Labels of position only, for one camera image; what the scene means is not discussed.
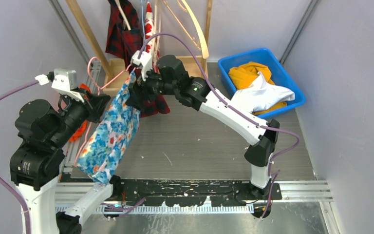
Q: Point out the yellow skirt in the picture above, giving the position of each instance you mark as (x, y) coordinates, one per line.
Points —
(243, 75)

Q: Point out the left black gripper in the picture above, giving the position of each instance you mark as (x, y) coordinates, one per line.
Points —
(96, 104)

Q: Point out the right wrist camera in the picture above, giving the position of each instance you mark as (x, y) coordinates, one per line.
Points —
(143, 61)

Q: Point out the blue floral garment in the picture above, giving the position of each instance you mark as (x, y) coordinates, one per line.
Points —
(106, 147)

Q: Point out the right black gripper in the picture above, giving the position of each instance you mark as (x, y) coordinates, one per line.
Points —
(135, 92)

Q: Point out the beige hanger under plaid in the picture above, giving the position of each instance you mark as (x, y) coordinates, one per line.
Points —
(127, 24)

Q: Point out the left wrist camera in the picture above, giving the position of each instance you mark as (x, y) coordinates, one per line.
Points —
(64, 81)

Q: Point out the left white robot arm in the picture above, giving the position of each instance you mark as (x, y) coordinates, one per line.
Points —
(34, 167)

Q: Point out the wooden clothes rack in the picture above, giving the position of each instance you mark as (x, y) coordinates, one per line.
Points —
(194, 66)

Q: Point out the pink wire hanger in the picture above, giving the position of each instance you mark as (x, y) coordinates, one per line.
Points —
(99, 88)

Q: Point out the red white floral garment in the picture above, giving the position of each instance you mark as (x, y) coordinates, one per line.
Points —
(149, 27)

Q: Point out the blue plastic bin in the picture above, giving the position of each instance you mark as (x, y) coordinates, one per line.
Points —
(279, 76)

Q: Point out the blue wire hanger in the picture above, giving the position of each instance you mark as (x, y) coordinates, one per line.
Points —
(142, 9)

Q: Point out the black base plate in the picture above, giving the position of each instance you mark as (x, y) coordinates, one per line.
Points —
(188, 193)

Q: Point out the red black plaid dress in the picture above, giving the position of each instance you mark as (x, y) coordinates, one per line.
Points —
(121, 42)

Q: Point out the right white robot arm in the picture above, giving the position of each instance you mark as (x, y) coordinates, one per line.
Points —
(204, 97)

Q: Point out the beige plastic hanger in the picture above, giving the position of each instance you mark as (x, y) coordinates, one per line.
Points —
(203, 43)
(157, 28)

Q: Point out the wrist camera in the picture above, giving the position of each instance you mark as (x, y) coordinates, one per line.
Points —
(64, 81)
(143, 61)

